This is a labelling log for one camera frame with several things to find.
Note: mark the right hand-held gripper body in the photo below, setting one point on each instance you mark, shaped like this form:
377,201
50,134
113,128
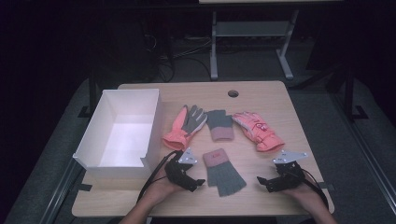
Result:
291,175

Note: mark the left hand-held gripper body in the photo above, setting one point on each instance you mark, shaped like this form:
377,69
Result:
176,171

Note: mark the grey knit glove pink cuff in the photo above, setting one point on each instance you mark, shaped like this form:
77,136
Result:
220,126
224,177

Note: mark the orange glove with grey palm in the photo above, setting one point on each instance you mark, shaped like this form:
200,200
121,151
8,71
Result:
179,133

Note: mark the pink printed winter glove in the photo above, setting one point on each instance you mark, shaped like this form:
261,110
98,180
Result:
260,130

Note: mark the white box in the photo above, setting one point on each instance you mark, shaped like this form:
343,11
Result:
121,140

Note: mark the person's right hand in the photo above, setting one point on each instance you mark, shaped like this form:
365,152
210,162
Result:
306,193

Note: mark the person's left hand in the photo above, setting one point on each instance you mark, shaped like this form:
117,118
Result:
162,189

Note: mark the black tape strip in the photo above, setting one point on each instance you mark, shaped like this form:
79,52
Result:
329,186
84,187

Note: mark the black metal stand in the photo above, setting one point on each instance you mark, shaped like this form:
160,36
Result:
92,93
350,93

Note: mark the metal floor rail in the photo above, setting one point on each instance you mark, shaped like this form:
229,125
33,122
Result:
59,193
370,155

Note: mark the white metal table frame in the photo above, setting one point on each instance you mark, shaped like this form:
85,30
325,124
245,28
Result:
252,29

